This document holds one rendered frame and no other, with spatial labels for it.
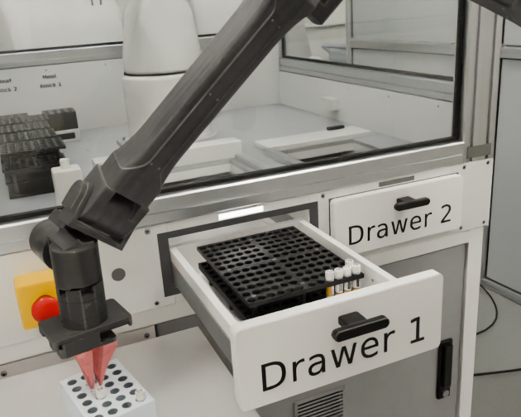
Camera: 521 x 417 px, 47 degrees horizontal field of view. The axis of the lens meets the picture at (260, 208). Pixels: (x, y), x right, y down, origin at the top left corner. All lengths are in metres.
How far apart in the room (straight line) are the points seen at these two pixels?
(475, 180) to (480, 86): 0.19
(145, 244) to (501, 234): 2.00
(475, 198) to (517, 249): 1.43
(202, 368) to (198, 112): 0.40
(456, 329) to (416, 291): 0.63
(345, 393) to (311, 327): 0.59
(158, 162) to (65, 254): 0.15
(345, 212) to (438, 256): 0.29
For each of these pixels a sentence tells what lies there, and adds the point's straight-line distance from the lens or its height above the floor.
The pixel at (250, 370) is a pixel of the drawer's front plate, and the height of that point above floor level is 0.87.
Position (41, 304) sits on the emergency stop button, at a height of 0.89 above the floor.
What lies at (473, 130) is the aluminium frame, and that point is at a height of 1.01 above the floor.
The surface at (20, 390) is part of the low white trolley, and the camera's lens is 0.97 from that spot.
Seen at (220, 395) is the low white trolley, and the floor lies 0.76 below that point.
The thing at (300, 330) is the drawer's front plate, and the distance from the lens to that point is 0.71.
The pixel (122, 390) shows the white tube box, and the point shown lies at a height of 0.80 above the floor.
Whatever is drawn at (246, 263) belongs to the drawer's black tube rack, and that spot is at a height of 0.90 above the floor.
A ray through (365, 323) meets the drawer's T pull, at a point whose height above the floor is 0.91.
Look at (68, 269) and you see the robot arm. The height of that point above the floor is 0.99.
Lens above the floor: 1.27
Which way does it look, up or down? 19 degrees down
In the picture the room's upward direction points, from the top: 4 degrees counter-clockwise
